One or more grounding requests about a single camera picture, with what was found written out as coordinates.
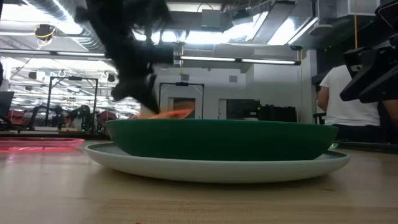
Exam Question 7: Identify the dark green large plate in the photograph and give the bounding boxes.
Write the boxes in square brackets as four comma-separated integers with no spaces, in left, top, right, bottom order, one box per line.
[104,119,339,162]

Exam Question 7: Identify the red transparent small plate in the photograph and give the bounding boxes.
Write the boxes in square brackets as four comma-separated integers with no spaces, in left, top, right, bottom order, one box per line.
[0,138,85,154]

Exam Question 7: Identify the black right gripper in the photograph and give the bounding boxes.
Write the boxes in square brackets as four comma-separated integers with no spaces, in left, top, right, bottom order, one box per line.
[339,37,398,104]

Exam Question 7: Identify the grey ceiling box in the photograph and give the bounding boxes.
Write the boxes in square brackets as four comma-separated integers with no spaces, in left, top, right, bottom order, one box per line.
[201,9,222,29]

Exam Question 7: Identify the person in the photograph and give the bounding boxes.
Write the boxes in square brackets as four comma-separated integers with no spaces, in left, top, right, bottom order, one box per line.
[316,64,398,144]

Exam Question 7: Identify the black cases row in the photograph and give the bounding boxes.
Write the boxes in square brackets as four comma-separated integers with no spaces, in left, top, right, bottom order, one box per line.
[257,105,298,123]

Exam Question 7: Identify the yellow cable reel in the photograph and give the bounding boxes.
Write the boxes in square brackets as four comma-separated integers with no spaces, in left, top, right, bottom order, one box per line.
[33,24,57,42]

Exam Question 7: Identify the black office chair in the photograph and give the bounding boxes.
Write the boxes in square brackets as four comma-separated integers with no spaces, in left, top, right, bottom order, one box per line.
[312,111,328,126]

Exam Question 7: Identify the black workstation frame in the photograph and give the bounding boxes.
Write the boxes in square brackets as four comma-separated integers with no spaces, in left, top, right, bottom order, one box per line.
[46,75,100,135]

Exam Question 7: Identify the orange transparent small plate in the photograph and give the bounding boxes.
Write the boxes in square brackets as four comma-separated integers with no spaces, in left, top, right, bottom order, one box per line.
[129,108,195,121]

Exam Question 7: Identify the long ceiling light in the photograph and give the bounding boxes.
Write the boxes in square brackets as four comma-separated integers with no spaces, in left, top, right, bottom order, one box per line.
[179,55,301,66]
[0,49,106,58]

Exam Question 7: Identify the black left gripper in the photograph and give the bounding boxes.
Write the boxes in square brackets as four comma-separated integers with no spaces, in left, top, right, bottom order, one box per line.
[104,30,175,115]

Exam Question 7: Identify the light blue large plate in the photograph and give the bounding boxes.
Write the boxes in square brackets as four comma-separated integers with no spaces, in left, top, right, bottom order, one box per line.
[84,142,351,184]

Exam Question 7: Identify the black monitor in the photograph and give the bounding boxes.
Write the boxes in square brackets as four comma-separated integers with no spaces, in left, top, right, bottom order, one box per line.
[0,91,15,118]

